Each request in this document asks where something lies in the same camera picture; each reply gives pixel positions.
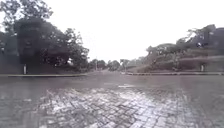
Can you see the row of distant trees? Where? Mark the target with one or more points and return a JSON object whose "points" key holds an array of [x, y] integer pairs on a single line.
{"points": [[113, 65]]}

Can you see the grey brick paved road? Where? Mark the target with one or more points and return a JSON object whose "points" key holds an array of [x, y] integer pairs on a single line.
{"points": [[110, 100]]}

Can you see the kerb along road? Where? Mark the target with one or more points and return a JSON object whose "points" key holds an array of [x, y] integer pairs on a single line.
{"points": [[43, 75], [173, 73]]}

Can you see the overgrown slope with bushes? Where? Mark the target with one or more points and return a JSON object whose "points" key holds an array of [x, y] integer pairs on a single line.
{"points": [[186, 56]]}

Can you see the group of dark trees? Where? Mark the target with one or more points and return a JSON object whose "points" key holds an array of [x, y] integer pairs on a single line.
{"points": [[36, 43]]}

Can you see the short white post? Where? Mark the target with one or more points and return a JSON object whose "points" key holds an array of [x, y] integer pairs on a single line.
{"points": [[202, 68], [24, 69]]}

